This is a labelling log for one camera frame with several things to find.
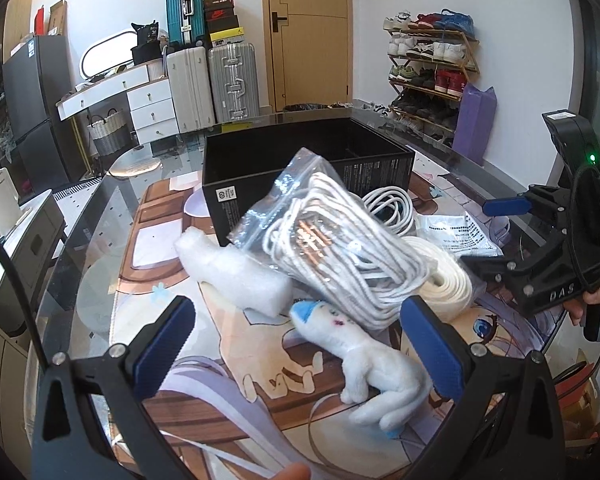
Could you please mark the black shoe box yellow trim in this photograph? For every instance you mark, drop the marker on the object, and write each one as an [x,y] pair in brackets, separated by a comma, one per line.
[226,36]

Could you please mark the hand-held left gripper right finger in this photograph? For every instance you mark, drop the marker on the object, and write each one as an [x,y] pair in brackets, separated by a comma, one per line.
[430,345]

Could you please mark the wooden door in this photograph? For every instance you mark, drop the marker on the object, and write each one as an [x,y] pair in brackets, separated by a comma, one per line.
[310,50]

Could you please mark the white dresser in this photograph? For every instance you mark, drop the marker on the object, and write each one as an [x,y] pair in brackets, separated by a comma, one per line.
[150,105]

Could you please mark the white foam piece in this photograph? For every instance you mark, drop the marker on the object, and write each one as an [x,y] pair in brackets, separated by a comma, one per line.
[230,275]

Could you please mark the brown cardboard box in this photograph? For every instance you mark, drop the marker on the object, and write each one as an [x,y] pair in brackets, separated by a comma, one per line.
[57,19]

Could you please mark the black bag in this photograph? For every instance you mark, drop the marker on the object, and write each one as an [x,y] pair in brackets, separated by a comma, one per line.
[147,50]

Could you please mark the woven basket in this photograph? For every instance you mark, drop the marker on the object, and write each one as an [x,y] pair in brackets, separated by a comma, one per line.
[107,135]

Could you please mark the black refrigerator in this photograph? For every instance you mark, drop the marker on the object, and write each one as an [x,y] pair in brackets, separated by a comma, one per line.
[40,110]

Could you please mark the grey side cabinet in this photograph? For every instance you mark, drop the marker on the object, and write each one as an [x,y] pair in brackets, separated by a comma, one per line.
[35,260]

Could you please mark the purple bag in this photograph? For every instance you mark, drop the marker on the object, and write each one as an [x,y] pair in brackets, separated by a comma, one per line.
[472,125]

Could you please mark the pile of loose sneakers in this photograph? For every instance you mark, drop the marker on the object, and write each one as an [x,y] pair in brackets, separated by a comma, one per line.
[380,108]

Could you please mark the black shoe box red logo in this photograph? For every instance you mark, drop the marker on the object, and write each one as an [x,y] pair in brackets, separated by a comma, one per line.
[220,9]

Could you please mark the clear packet with printed paper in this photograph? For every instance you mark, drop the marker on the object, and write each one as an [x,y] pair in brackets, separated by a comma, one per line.
[455,232]

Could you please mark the white plush toy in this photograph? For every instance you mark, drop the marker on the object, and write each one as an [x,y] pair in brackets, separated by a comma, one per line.
[375,375]

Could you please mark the teal suitcase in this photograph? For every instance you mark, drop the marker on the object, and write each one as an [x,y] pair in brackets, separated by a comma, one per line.
[180,10]

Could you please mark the silver suitcase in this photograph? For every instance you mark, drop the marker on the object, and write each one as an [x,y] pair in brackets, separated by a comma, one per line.
[232,80]

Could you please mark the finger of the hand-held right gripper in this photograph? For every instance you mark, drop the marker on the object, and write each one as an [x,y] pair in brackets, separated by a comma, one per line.
[490,265]
[505,205]

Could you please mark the white kettle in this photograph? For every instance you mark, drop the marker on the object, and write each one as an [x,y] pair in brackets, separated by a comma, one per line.
[2,200]

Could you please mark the printed cartoon table mat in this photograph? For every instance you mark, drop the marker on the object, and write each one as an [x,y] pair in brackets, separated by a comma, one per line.
[280,360]

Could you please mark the white ribbed box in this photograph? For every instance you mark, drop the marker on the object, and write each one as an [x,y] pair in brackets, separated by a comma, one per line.
[157,69]

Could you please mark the oval mirror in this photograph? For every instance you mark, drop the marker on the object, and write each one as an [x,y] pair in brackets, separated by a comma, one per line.
[107,52]

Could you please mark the white suitcase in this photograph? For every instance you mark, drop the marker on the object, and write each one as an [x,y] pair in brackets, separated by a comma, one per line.
[190,90]

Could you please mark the person's left hand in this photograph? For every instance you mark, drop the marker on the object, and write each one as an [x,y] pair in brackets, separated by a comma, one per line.
[292,472]

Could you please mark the black cardboard box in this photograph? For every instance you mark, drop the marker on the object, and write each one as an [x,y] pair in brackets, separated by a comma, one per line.
[260,187]

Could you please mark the shoe rack with shoes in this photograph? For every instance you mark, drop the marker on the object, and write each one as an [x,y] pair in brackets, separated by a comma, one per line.
[430,50]

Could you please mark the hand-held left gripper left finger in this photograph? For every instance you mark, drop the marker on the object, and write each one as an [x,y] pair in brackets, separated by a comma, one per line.
[162,350]

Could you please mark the wooden shoe rack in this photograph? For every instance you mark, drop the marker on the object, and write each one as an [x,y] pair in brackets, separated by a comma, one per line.
[472,67]

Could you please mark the orange chair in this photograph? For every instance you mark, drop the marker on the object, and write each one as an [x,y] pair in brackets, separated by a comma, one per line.
[580,395]

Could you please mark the red bag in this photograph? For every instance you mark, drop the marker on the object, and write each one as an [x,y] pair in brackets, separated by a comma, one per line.
[39,20]

